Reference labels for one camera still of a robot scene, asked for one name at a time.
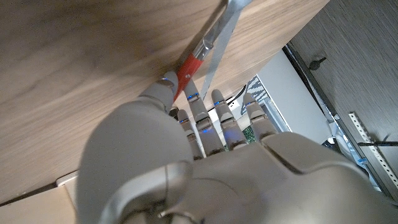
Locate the black elastic band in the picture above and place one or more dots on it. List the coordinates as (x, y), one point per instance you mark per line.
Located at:
(174, 112)

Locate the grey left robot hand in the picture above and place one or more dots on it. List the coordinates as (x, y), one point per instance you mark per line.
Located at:
(248, 186)

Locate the dark wood-grain door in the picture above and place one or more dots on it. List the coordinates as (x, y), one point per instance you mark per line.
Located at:
(367, 62)

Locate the black rod with clip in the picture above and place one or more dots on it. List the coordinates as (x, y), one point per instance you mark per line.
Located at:
(379, 143)

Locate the grey tape strip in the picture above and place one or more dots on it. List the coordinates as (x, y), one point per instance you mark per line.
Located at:
(219, 56)

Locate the perforated metal strip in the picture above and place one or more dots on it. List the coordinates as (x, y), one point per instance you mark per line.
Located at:
(373, 149)

